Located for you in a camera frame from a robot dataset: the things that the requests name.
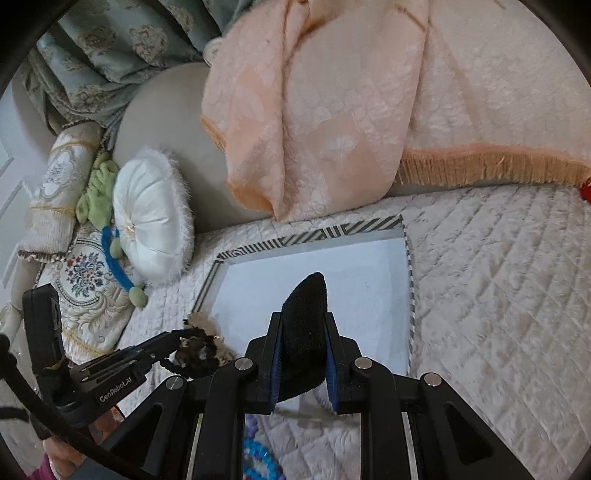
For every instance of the black fuzzy hair accessory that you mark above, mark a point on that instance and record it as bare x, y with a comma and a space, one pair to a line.
304, 323

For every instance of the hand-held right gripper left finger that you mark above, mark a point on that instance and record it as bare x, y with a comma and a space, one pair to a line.
275, 367

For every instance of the cream quilted bedspread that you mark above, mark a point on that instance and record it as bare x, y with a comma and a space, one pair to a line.
485, 300

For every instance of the brown furry scrunchie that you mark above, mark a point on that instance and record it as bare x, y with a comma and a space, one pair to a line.
203, 344

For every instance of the cream bolster cushion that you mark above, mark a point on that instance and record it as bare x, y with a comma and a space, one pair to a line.
60, 184

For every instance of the grey padded sofa back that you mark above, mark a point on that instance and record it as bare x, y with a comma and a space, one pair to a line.
184, 120

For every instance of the person's left hand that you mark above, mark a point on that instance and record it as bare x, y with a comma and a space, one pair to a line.
62, 457

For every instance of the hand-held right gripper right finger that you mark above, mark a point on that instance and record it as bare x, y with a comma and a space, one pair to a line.
330, 371

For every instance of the green plush toy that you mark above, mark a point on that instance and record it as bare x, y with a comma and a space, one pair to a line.
99, 184

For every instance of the white tray with striped border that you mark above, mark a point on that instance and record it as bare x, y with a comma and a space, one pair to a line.
323, 277

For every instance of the blue-green patterned curtain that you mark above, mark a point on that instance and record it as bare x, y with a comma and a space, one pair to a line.
120, 50

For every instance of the floral embroidered cushion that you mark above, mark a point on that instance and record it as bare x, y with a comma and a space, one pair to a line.
87, 281

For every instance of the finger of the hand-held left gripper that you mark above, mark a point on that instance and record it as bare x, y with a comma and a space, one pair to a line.
164, 356
152, 344

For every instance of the peach fringed blanket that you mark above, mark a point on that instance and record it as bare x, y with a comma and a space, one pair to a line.
323, 115

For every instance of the white round fringed pillow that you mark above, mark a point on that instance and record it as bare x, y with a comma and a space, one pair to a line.
147, 217

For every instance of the red organza bow hair clip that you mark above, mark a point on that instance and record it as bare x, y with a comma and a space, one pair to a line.
586, 190

